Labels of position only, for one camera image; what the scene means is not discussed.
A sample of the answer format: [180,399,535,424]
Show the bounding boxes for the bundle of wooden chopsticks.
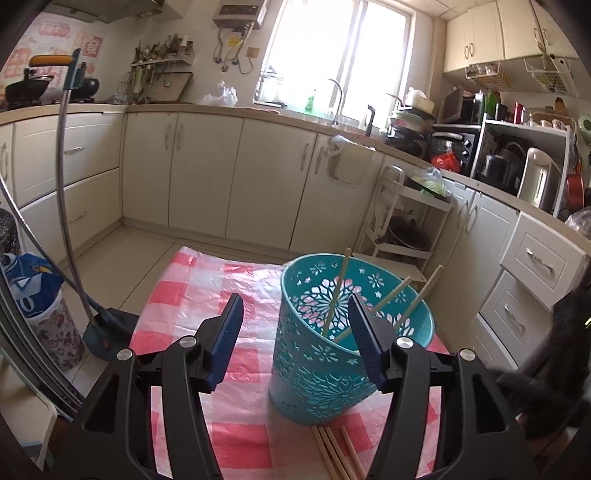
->
[311,425,370,480]

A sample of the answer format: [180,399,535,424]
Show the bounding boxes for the white hanging waste bin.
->
[330,136,375,185]

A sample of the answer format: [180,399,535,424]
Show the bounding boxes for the black wok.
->
[4,54,75,104]

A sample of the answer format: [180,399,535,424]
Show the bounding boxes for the white countertop shelf unit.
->
[471,120,573,213]

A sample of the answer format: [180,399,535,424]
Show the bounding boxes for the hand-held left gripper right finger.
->
[348,292,541,480]

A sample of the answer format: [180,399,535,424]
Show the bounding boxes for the white plastic bag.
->
[198,80,238,106]

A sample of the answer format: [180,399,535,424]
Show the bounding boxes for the dark cutting board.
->
[150,71,195,103]

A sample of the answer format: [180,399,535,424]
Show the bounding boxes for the dish rack with dishes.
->
[385,88,437,153]

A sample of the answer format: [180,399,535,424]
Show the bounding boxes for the crumpled clear plastic bag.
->
[563,210,591,245]

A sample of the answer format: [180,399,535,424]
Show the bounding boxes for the white gas water heater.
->
[212,2,269,28]

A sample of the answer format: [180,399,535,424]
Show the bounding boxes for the wall rack with utensils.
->
[129,34,195,68]

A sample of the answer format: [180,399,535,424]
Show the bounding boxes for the small white wire basket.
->
[464,62,513,90]

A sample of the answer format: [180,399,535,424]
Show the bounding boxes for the black rice cooker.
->
[478,143,525,188]

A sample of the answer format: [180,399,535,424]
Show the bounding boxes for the red plastic bag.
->
[431,152,462,174]

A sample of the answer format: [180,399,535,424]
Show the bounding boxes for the range hood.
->
[51,0,181,24]

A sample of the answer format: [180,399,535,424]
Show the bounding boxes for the white shelf trolley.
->
[358,166,453,287]

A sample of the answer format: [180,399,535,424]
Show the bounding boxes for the cream wall cabinets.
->
[443,0,578,75]

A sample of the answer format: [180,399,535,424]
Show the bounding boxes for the black cooking pot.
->
[69,76,100,102]

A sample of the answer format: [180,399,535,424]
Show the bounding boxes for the teal perforated plastic basket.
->
[268,251,435,426]

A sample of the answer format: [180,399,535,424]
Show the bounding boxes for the white electric water boiler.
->
[517,148,561,213]

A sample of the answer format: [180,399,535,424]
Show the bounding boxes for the cream drawer base cabinet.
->
[434,180,591,370]

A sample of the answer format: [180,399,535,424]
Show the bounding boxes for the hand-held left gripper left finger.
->
[51,292,245,480]

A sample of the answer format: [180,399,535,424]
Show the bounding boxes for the pink wall stickers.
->
[0,14,107,93]

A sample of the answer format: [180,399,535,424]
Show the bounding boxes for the chrome kitchen faucet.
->
[325,78,345,125]

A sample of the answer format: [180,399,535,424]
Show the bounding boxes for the floral trash bin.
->
[0,251,86,370]

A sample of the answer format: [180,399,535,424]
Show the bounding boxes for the single wooden chopstick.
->
[392,265,444,330]
[322,248,352,337]
[332,276,411,344]

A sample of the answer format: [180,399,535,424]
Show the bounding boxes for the large white wire basket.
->
[524,55,580,97]

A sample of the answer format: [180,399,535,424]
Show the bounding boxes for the red pan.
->
[566,173,585,210]

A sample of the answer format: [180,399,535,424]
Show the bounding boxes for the kitchen window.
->
[254,0,416,121]

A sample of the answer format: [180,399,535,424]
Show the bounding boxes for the clear bag of vegetables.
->
[409,167,451,199]

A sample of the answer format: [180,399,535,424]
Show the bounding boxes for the black toaster oven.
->
[429,124,483,176]

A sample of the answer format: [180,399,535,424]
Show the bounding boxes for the cream sink base cabinet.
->
[0,104,402,259]

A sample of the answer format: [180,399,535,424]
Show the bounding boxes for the red checkered plastic tablecloth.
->
[129,246,453,480]

